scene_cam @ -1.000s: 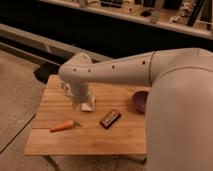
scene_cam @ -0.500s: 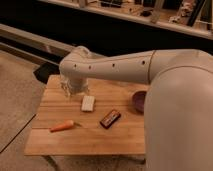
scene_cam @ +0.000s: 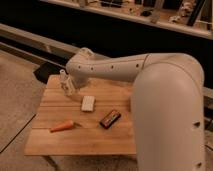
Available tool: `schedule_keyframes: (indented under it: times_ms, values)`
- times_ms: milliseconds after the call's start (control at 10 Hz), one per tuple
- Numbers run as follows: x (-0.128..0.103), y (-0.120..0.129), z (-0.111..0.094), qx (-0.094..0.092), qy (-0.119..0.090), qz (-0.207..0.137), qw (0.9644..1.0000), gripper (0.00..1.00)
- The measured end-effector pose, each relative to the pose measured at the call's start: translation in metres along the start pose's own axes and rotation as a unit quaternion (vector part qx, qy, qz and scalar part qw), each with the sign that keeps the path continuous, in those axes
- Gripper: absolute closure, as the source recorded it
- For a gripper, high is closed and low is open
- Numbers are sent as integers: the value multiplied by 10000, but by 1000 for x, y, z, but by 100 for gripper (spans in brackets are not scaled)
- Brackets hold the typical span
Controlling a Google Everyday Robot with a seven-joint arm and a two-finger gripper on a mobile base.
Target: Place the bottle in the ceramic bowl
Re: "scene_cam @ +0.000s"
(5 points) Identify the dark chocolate bar wrapper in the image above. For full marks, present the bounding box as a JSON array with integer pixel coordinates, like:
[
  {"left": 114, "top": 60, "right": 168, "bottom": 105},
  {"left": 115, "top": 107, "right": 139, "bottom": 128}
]
[{"left": 99, "top": 110, "right": 121, "bottom": 129}]

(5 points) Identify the white rectangular sponge block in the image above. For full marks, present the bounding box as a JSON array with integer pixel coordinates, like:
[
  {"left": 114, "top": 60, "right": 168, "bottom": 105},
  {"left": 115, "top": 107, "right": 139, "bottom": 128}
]
[{"left": 81, "top": 96, "right": 95, "bottom": 112}]

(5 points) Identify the wooden table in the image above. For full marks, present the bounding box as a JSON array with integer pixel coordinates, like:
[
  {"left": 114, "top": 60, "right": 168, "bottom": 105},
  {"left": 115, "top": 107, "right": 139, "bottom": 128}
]
[{"left": 25, "top": 75, "right": 136, "bottom": 156}]

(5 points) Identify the black floor object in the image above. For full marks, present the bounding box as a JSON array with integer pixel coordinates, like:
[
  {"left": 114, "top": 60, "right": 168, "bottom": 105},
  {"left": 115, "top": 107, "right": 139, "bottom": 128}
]
[{"left": 34, "top": 62, "right": 62, "bottom": 84}]

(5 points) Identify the orange carrot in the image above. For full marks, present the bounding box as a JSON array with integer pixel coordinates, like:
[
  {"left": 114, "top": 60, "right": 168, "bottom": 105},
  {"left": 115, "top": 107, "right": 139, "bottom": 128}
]
[{"left": 50, "top": 120, "right": 79, "bottom": 133}]

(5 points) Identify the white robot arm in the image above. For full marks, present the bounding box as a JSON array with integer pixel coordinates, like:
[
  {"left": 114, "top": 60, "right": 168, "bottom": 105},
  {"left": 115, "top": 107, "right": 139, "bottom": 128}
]
[{"left": 63, "top": 48, "right": 206, "bottom": 171}]

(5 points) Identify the cluttered background shelf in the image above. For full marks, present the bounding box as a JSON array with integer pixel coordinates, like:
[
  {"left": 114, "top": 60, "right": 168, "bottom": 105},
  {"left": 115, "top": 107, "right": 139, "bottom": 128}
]
[{"left": 41, "top": 0, "right": 213, "bottom": 40}]

